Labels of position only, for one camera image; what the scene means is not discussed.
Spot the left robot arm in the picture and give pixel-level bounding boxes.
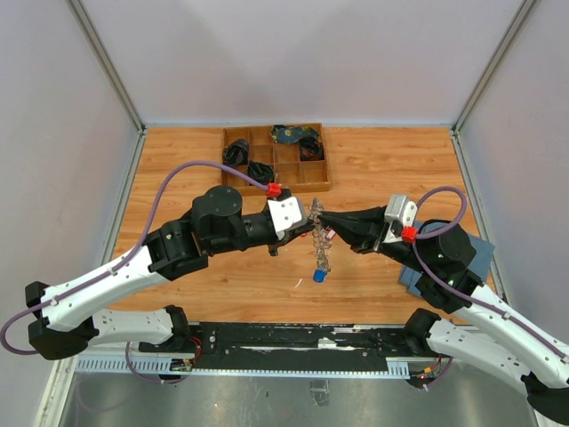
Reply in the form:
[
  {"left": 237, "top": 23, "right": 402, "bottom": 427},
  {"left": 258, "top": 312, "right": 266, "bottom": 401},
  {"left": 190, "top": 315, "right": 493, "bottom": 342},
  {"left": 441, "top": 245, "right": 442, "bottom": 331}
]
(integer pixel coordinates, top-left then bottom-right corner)
[{"left": 26, "top": 186, "right": 314, "bottom": 360}]

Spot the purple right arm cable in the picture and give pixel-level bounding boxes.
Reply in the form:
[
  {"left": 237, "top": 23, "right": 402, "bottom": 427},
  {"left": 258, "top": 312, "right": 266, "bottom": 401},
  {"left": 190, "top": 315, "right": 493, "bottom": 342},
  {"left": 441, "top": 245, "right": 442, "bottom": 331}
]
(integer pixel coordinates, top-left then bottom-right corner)
[{"left": 401, "top": 185, "right": 569, "bottom": 361}]

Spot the black rolled tie middle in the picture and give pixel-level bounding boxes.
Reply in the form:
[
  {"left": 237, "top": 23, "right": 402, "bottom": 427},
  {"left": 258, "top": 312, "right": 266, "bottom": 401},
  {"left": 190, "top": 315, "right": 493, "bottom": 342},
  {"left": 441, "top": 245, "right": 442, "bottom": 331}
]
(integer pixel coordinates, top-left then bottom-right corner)
[{"left": 247, "top": 161, "right": 275, "bottom": 185}]

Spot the black rolled tie left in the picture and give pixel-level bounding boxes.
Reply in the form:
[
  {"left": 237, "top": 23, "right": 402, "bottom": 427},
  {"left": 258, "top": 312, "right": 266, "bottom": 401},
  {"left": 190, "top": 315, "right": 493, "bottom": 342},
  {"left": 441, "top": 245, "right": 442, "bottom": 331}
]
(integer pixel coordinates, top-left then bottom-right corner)
[{"left": 222, "top": 138, "right": 250, "bottom": 169}]

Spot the right aluminium frame post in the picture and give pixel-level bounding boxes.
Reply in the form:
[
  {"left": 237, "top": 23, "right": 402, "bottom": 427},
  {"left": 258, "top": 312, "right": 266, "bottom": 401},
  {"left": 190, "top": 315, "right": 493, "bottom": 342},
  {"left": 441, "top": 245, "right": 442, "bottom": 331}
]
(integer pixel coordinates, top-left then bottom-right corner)
[{"left": 451, "top": 0, "right": 539, "bottom": 134}]

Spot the blue folded cloth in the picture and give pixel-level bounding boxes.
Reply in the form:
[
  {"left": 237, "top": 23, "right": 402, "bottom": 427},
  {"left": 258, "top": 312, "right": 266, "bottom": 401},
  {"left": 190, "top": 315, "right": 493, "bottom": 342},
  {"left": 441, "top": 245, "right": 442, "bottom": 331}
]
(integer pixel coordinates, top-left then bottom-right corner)
[{"left": 397, "top": 220, "right": 494, "bottom": 298}]

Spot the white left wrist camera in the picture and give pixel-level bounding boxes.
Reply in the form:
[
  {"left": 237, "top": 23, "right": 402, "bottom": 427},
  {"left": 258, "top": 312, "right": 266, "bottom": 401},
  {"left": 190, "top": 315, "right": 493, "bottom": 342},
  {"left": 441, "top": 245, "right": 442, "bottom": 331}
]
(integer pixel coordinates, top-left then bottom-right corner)
[{"left": 267, "top": 189, "right": 309, "bottom": 240}]

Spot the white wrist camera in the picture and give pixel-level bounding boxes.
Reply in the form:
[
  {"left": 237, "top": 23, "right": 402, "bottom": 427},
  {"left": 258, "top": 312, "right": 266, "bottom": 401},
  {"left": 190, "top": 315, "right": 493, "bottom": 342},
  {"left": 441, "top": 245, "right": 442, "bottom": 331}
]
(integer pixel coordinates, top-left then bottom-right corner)
[
  {"left": 267, "top": 189, "right": 309, "bottom": 240},
  {"left": 383, "top": 194, "right": 417, "bottom": 244}
]

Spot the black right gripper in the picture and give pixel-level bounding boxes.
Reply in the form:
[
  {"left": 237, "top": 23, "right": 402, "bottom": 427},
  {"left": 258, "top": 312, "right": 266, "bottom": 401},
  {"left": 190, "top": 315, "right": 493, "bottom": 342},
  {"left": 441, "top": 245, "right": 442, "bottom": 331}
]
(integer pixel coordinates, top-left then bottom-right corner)
[{"left": 318, "top": 203, "right": 432, "bottom": 273}]

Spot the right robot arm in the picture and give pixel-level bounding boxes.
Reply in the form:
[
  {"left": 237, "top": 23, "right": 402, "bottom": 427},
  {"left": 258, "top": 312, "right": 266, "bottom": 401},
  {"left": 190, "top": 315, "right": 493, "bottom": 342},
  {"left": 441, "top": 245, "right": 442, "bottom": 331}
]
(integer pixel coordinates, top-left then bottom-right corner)
[{"left": 318, "top": 196, "right": 568, "bottom": 425}]

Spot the wooden compartment tray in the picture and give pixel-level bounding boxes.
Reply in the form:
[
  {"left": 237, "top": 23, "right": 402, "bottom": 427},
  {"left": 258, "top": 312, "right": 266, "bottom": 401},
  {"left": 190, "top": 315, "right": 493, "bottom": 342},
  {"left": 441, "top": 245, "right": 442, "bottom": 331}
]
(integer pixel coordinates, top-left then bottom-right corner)
[{"left": 222, "top": 123, "right": 331, "bottom": 192}]

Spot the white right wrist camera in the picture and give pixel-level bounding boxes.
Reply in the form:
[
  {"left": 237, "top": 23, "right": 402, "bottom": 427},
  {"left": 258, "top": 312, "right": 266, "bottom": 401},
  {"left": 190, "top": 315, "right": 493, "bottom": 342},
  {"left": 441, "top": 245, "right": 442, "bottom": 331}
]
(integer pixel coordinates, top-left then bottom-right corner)
[{"left": 383, "top": 194, "right": 417, "bottom": 244}]

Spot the key with blue tag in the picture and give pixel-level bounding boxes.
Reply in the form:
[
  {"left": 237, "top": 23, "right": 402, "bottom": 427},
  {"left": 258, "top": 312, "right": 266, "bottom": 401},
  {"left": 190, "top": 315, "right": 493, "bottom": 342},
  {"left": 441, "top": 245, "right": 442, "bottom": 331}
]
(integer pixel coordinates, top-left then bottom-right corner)
[{"left": 312, "top": 269, "right": 327, "bottom": 283}]

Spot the black rolled tie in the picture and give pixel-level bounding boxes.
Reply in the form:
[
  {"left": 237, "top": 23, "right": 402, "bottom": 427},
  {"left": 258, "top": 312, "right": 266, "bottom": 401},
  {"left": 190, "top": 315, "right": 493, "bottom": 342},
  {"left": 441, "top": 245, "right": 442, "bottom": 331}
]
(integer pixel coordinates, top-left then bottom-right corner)
[
  {"left": 222, "top": 138, "right": 250, "bottom": 169},
  {"left": 247, "top": 161, "right": 275, "bottom": 185}
]

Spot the left aluminium frame post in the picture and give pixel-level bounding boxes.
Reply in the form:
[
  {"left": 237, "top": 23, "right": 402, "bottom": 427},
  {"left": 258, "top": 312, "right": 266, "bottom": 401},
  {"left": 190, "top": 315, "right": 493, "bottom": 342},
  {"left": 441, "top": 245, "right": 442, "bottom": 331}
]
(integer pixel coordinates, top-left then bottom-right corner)
[{"left": 65, "top": 0, "right": 146, "bottom": 134}]

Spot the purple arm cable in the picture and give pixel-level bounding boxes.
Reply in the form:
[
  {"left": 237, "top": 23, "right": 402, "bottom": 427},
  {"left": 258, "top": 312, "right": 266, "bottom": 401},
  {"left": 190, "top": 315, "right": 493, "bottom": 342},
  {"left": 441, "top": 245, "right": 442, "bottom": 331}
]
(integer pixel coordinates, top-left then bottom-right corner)
[
  {"left": 0, "top": 159, "right": 284, "bottom": 384},
  {"left": 401, "top": 185, "right": 569, "bottom": 361}
]

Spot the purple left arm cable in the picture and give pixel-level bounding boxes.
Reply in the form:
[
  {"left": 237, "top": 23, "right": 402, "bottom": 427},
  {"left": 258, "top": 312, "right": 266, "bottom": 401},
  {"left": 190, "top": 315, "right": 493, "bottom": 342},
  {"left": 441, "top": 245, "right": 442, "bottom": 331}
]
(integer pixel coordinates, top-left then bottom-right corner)
[{"left": 0, "top": 159, "right": 284, "bottom": 384}]

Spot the blue yellow patterned cloth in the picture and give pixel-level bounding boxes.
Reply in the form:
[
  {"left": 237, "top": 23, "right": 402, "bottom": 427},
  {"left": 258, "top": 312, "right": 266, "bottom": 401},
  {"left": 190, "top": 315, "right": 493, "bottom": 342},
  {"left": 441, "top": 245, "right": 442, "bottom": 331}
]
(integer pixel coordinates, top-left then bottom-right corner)
[{"left": 270, "top": 125, "right": 320, "bottom": 145}]

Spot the aluminium frame post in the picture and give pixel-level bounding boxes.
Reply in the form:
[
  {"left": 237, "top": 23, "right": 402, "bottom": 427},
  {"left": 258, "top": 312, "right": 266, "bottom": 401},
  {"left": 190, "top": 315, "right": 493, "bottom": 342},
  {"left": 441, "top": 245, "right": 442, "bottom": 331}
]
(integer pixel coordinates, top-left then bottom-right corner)
[
  {"left": 451, "top": 0, "right": 539, "bottom": 134},
  {"left": 65, "top": 0, "right": 146, "bottom": 134}
]

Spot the white slotted cable duct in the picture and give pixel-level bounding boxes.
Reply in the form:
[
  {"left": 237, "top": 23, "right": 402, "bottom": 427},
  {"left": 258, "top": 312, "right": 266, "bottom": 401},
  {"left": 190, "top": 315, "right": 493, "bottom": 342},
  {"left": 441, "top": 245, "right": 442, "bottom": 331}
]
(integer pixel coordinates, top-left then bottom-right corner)
[{"left": 75, "top": 355, "right": 411, "bottom": 380}]

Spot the black mounting rail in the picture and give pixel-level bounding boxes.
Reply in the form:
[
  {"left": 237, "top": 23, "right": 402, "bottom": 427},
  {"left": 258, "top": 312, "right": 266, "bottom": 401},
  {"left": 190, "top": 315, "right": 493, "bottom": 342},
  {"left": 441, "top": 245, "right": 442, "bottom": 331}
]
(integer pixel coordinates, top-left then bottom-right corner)
[{"left": 137, "top": 320, "right": 450, "bottom": 370}]

